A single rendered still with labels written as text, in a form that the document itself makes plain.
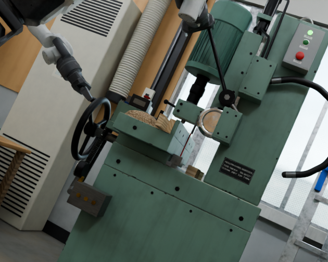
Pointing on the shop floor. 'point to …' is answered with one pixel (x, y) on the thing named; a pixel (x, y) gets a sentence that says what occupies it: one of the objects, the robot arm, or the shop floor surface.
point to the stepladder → (327, 247)
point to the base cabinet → (150, 228)
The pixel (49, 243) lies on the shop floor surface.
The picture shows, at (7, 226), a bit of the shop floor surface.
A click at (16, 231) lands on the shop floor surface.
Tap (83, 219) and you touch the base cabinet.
